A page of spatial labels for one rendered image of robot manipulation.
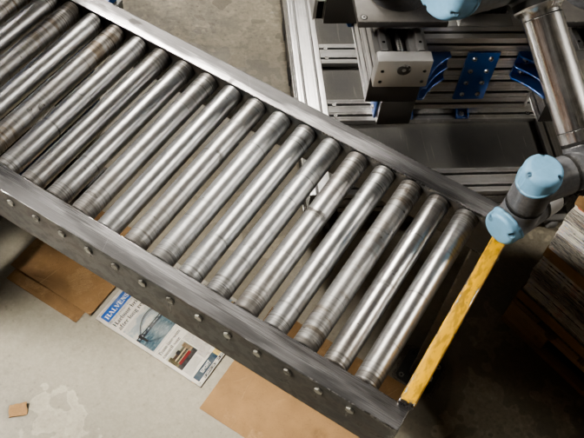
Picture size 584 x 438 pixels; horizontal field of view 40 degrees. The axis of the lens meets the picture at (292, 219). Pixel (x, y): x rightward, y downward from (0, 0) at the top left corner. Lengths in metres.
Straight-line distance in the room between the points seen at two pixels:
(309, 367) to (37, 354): 1.11
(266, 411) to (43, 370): 0.63
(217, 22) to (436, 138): 1.02
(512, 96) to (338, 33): 0.74
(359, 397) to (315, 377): 0.08
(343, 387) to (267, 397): 0.86
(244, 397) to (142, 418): 0.28
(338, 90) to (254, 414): 1.06
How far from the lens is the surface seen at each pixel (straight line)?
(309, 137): 1.76
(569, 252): 2.17
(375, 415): 1.46
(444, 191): 1.72
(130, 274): 1.58
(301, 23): 2.84
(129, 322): 2.40
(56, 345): 2.41
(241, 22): 3.16
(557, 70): 1.60
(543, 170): 1.52
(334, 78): 2.70
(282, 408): 2.29
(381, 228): 1.64
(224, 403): 2.29
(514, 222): 1.59
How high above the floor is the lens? 2.14
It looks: 56 degrees down
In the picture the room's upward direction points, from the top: 8 degrees clockwise
